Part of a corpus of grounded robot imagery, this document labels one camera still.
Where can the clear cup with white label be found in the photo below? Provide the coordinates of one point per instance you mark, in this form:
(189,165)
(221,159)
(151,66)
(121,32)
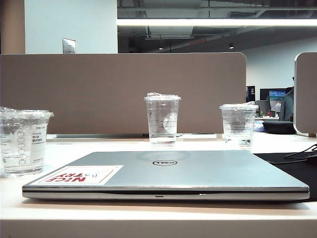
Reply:
(24,138)

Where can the tall clear plastic cup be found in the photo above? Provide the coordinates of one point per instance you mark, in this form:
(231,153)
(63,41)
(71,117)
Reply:
(162,119)

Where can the silver Dell laptop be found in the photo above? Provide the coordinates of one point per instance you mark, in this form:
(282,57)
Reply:
(185,173)

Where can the short clear plastic cup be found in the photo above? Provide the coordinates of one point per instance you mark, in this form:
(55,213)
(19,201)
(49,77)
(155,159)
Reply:
(237,124)

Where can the wide brown desk partition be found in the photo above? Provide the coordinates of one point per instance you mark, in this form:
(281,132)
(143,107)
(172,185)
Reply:
(123,79)

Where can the dark sign with number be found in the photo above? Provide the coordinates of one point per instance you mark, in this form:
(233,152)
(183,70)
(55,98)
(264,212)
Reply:
(251,91)

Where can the dark round cushion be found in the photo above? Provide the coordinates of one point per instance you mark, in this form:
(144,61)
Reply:
(277,127)

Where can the lit background monitor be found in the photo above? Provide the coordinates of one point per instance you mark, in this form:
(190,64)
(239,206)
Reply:
(276,99)

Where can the background person in grey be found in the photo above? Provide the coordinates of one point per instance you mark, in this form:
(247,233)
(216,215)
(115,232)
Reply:
(287,104)

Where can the black desk mat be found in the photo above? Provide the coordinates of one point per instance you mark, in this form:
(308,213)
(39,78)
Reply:
(297,171)

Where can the narrow brown desk partition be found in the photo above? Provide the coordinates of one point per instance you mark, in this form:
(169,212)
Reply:
(307,86)

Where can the metal wall switch plate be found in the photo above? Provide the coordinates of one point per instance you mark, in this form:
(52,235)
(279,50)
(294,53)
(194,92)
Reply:
(69,45)

